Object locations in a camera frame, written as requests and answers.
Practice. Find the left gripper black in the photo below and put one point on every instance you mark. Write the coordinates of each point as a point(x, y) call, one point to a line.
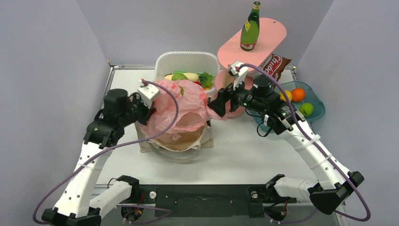
point(147, 112)

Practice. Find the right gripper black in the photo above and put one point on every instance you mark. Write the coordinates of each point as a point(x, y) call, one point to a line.
point(225, 94)

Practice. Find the red can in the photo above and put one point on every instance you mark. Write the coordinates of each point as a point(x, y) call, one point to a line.
point(274, 65)

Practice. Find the white radish with leaves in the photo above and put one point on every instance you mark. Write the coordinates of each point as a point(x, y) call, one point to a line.
point(205, 80)

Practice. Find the beige canvas tote bag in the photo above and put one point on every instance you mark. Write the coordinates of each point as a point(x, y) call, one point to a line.
point(180, 143)

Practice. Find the green glass bottle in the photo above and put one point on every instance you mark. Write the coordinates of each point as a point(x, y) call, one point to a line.
point(251, 28)

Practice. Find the pink three-tier shelf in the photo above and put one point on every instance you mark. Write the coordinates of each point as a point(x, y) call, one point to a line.
point(272, 33)

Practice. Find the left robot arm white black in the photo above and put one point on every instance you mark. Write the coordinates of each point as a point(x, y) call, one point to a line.
point(76, 207)

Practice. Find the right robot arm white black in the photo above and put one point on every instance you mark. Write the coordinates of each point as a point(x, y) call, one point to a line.
point(334, 182)

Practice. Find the yellow lemon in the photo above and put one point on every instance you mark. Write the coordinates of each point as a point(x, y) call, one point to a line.
point(286, 96)

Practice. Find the white plastic tub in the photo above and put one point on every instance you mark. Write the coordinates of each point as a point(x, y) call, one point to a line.
point(187, 62)

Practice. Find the orange fruit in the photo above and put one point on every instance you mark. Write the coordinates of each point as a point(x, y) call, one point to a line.
point(298, 95)

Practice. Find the green apple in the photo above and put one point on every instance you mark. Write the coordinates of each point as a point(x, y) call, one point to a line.
point(306, 109)

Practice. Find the teal plastic tray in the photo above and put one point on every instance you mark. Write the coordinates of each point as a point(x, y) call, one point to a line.
point(315, 109)

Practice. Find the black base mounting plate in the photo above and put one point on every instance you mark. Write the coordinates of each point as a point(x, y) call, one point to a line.
point(206, 200)

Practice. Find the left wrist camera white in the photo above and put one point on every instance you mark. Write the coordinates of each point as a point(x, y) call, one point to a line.
point(148, 93)

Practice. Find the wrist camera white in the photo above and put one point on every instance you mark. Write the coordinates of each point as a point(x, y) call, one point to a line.
point(148, 93)
point(238, 72)

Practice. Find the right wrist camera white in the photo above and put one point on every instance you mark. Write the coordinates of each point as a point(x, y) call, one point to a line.
point(238, 72)

